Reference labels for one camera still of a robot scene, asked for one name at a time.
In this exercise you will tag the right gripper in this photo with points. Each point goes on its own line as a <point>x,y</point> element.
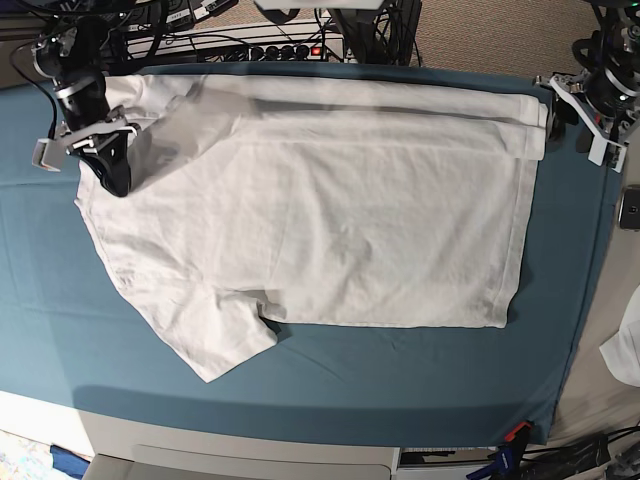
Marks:
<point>109,164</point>

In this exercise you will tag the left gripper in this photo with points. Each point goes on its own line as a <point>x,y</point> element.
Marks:
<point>607,107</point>

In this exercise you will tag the white T-shirt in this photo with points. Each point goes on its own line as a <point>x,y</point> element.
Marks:
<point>314,200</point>

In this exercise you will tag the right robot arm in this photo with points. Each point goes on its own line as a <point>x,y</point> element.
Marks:
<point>70,53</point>

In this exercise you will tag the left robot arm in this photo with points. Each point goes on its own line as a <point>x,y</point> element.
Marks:
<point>614,44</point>

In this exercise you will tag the grey device at table edge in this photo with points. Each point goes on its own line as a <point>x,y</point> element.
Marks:
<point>629,209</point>

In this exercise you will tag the teal table cloth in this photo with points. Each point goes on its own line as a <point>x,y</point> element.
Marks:
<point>69,338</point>

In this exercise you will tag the white cloth at right edge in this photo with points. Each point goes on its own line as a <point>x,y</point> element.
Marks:
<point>621,352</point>

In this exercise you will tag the grey plastic bin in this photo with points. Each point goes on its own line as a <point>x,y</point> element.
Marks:
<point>150,462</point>

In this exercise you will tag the blue cloth on floor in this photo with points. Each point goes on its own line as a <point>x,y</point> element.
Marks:
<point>68,462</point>

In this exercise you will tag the orange black clamp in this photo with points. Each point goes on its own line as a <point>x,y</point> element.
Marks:
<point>524,426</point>

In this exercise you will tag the blue black clamp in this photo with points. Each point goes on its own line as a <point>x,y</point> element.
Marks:
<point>505,464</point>

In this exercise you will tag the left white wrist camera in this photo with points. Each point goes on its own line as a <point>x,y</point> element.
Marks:
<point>605,153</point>

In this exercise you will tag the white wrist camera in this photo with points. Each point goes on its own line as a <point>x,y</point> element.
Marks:
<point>49,155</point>
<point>605,153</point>

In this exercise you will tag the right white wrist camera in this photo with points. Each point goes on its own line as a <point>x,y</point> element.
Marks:
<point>49,155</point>

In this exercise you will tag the white power strip red switch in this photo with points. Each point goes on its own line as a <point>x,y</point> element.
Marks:
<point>314,51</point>

